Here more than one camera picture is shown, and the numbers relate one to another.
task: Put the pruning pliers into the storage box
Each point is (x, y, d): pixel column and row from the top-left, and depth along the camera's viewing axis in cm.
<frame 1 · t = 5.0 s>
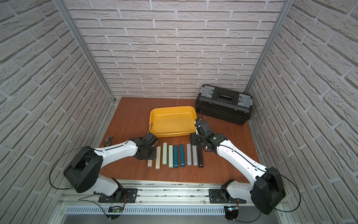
left hand: (153, 154, 89), fingers open
right hand: (195, 136, 83), fingers open
yellow plastic tray: (173, 120, 109), on the table
black plastic toolbox: (229, 106, 96), point 18 cm above the table

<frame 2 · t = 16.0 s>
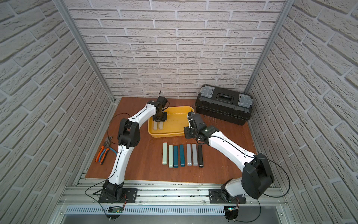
left hand: (165, 117, 105), fingers open
right hand: (189, 130, 84), fingers open
orange handled pliers: (104, 155, 89), on the table
the other named things where they were.

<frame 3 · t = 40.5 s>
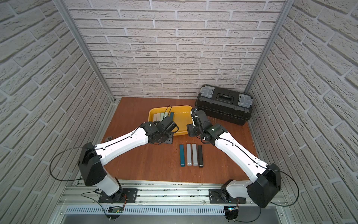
left hand: (171, 137, 81), fingers open
right hand: (194, 126, 79), fingers open
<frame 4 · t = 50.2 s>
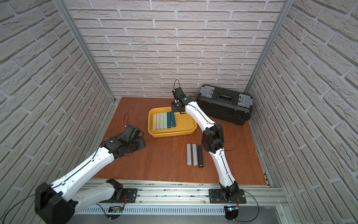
left hand: (144, 140, 80), fingers open
right hand: (177, 107, 96), fingers open
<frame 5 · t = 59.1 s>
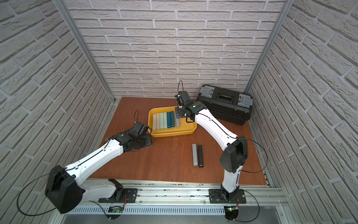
left hand: (151, 138, 83), fingers open
right hand: (183, 111, 83), fingers open
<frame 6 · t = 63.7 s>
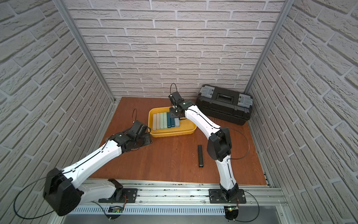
left hand: (150, 137, 82), fingers open
right hand: (177, 112, 91), fingers open
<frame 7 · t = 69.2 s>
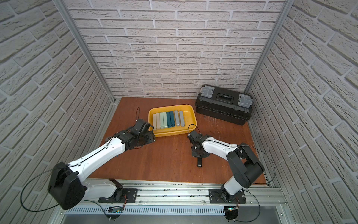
left hand: (154, 135, 83), fingers open
right hand: (199, 153, 90), fingers open
